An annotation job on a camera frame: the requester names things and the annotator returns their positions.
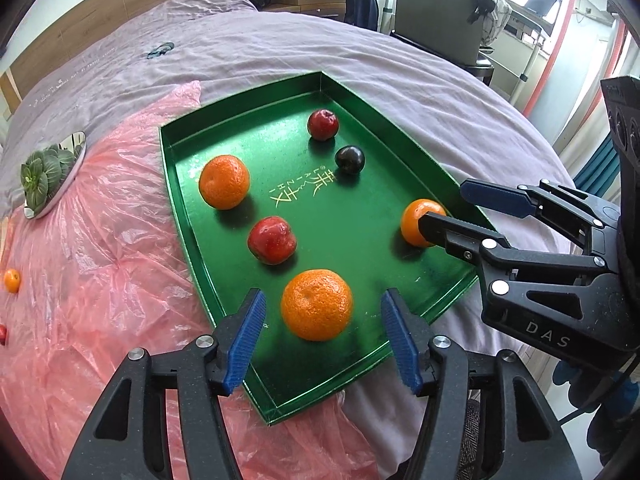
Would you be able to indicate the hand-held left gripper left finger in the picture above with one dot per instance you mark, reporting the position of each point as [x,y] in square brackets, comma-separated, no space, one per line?
[245,345]

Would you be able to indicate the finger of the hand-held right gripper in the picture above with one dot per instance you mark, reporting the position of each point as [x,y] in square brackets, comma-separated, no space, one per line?
[492,192]
[450,232]

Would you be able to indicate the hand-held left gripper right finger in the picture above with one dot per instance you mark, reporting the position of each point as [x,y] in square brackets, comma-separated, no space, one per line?
[400,345]

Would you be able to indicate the orange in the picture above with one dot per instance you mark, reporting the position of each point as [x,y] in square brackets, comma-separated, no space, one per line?
[11,280]
[224,181]
[411,220]
[316,311]

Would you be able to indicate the green rectangular tray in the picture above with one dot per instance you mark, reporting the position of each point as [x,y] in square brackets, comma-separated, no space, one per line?
[350,260]

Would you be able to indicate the red apple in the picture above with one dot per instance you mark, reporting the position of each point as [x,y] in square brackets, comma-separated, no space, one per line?
[271,240]

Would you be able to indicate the dark purple plum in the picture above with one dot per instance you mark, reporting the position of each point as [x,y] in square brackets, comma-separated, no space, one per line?
[349,159]

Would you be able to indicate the red plum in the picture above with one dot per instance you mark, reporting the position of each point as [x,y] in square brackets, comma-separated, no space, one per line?
[323,124]
[2,334]

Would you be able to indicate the blue rounded object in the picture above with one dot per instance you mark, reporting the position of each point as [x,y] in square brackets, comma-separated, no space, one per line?
[580,385]

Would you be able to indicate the teal curtain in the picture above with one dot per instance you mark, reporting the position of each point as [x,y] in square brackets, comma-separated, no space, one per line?
[597,167]

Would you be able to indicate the pink plastic sheet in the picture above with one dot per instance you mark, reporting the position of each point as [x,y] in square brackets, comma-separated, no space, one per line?
[125,285]

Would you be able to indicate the white desk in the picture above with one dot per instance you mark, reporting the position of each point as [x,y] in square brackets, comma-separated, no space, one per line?
[520,35]

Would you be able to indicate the patterned garment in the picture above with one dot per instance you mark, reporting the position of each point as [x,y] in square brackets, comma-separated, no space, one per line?
[487,2]

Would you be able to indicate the grey chair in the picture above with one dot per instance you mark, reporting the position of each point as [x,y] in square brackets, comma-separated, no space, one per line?
[435,10]

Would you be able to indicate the red hoop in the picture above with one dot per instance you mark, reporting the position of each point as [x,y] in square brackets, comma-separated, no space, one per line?
[570,15]

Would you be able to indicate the navy shopping bag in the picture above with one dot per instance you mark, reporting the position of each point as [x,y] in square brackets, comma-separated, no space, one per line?
[361,7]

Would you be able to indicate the green bok choy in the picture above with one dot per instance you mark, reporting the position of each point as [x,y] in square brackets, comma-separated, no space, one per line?
[45,175]

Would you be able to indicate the white round plate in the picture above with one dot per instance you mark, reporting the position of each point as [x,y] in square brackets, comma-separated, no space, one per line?
[75,141]

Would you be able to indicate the small dark object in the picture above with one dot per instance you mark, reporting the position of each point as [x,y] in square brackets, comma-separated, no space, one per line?
[161,50]

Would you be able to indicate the wooden headboard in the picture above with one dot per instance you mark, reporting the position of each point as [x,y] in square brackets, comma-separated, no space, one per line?
[100,15]

